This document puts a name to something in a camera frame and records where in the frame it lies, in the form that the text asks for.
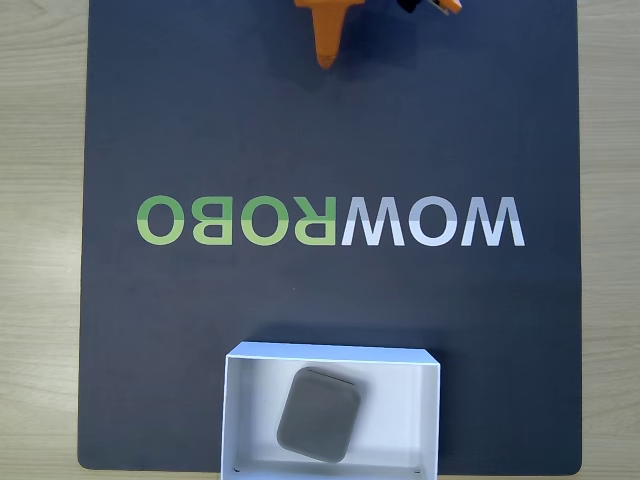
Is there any grey square rounded case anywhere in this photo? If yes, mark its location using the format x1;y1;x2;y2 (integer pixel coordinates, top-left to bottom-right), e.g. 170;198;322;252
276;367;363;464

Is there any dark mat with WOWROBO print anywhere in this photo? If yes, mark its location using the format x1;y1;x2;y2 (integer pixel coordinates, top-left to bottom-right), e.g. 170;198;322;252
77;0;584;474

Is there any white open cardboard box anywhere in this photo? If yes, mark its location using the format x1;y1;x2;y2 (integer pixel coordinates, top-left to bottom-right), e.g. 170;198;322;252
219;341;442;480

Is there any orange camera mount with board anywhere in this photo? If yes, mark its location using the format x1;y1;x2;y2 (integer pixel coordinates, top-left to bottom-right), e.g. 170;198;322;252
397;0;463;17

